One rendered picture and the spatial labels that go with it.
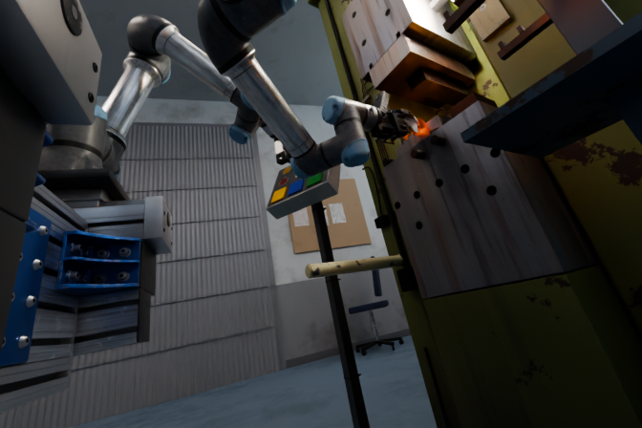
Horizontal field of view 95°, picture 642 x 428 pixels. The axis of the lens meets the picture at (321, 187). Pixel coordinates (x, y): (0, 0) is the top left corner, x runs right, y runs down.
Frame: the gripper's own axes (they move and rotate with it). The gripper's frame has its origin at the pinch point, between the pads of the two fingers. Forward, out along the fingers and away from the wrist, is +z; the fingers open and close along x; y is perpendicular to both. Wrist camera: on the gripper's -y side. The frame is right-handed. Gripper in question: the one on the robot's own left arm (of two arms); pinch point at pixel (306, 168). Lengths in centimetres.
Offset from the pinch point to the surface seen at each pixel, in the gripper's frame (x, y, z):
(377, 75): -38.4, 25.8, -9.1
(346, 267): -7.8, -36.4, 21.8
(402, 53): -50, 22, -13
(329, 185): -6.1, -5.4, 8.7
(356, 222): 114, 197, 229
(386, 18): -50, 39, -23
